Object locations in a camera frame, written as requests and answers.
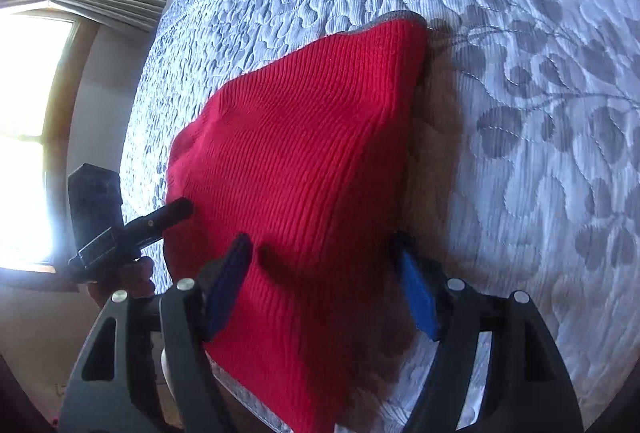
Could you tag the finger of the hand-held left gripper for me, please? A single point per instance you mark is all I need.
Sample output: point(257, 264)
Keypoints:
point(162, 219)

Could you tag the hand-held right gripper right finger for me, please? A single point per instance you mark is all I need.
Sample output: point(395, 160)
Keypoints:
point(417, 298)

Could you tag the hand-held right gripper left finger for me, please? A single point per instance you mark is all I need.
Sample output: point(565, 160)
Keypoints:
point(227, 293)

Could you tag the red knitted sweater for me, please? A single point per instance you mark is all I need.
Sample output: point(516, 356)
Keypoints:
point(310, 153)

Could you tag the person's left hand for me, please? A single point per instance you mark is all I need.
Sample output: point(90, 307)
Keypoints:
point(131, 277)

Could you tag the beige pleated curtain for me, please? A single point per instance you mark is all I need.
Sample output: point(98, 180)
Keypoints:
point(100, 0)

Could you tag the grey leaf-patterned quilted bedspread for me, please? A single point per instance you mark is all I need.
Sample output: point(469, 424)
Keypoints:
point(525, 113)

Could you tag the bright window with wooden frame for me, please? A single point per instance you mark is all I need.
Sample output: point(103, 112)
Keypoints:
point(30, 138)

